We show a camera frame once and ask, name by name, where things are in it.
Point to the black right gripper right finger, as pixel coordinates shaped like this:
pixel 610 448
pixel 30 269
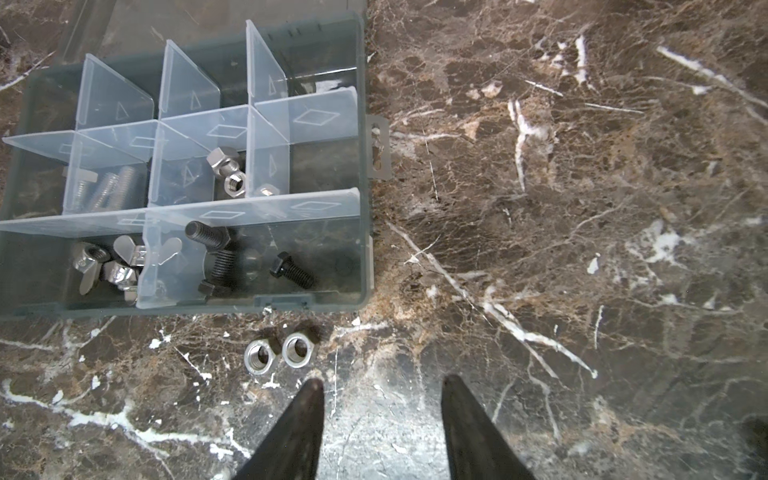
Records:
pixel 475 447

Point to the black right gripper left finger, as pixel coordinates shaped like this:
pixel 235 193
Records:
pixel 291 449

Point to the silver hex nut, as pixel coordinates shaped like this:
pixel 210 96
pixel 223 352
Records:
pixel 268 190
pixel 260 355
pixel 298 348
pixel 234 184
pixel 224 161

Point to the black hex bolt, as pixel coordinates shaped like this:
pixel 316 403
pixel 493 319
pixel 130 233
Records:
pixel 213 238
pixel 219 268

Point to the black small screw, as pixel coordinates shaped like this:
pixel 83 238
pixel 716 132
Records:
pixel 284 266

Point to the silver wing nut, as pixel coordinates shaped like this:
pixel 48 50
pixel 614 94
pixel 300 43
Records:
pixel 124 278
pixel 88 260
pixel 136 255

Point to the clear plastic organizer box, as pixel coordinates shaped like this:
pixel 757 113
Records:
pixel 158 85

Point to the silver hex bolt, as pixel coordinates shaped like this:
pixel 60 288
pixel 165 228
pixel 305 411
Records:
pixel 122 193
pixel 104 199

